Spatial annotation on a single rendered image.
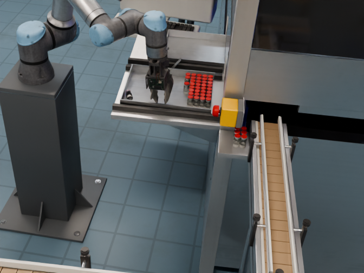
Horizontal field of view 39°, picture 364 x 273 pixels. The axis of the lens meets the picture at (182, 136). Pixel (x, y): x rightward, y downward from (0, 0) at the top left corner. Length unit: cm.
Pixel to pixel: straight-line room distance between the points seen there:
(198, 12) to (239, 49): 107
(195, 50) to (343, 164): 82
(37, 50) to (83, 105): 133
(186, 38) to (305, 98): 81
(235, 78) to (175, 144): 147
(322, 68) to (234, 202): 69
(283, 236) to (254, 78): 56
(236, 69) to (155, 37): 29
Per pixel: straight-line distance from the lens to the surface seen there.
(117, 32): 175
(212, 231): 223
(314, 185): 205
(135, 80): 207
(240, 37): 165
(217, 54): 230
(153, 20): 173
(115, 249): 256
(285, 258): 141
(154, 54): 178
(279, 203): 154
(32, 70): 222
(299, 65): 172
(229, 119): 171
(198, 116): 187
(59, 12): 217
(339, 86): 178
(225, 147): 177
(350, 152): 196
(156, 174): 293
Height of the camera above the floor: 200
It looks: 39 degrees down
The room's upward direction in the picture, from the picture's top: 5 degrees clockwise
